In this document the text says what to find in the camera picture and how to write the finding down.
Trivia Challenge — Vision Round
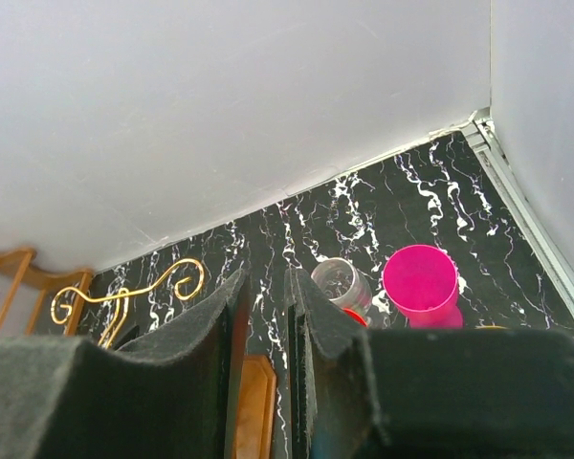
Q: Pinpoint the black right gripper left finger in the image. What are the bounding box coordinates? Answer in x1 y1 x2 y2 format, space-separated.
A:
0 270 252 458

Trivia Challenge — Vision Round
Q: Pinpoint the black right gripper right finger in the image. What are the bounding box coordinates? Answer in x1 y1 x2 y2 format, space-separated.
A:
284 269 574 458

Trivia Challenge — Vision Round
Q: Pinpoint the clear wine glass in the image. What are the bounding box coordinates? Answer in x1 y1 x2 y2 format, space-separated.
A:
311 257 389 329

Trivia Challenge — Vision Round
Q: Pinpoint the magenta wine glass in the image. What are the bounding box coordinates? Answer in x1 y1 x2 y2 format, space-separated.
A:
382 245 463 329

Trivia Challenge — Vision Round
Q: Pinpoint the gold wire wine glass rack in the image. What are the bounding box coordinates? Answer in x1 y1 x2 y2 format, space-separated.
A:
49 257 278 459

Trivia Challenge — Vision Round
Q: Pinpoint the orange wine glass yellow base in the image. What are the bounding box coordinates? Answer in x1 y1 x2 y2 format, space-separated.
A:
475 325 508 330

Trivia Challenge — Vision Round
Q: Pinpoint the wooden tiered shelf rack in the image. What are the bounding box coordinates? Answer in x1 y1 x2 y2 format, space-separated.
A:
0 247 94 336

